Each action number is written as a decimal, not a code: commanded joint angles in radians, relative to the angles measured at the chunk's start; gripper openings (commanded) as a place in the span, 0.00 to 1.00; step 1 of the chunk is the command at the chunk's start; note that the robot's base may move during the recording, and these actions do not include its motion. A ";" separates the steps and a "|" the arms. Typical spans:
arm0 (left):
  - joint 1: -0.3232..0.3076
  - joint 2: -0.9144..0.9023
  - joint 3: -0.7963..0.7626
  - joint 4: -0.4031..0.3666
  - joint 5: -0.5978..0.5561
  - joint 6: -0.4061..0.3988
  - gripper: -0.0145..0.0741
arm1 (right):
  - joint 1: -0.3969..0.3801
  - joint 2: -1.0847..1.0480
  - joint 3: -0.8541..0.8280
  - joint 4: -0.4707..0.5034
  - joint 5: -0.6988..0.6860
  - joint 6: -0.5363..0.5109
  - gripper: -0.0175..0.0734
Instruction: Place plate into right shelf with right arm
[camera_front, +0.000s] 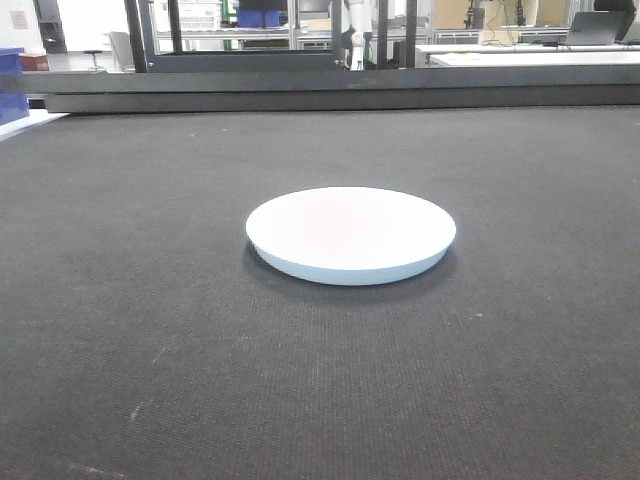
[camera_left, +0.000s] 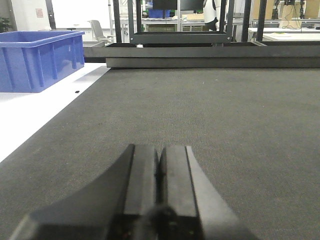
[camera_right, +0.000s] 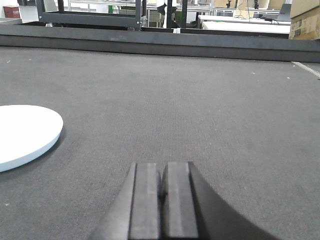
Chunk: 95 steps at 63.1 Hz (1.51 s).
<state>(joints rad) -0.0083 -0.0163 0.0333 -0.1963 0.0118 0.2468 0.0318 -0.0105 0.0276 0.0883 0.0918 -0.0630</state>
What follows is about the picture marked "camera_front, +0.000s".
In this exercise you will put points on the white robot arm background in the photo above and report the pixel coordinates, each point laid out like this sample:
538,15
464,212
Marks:
356,31

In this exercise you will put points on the blue bins on background shelf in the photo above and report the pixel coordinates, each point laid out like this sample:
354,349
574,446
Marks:
259,18

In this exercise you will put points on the white round plate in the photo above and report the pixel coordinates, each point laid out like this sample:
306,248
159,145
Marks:
350,236

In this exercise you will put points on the white work table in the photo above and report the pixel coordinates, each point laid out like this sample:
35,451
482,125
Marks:
527,55

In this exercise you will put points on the black stool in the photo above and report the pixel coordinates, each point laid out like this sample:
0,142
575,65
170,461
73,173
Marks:
95,66

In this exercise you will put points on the red box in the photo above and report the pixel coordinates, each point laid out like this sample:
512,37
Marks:
34,62

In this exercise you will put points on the grey laptop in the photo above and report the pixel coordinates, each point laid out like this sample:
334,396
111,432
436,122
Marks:
594,28

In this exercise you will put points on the black metal frame rail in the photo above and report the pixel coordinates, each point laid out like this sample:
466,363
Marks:
306,81

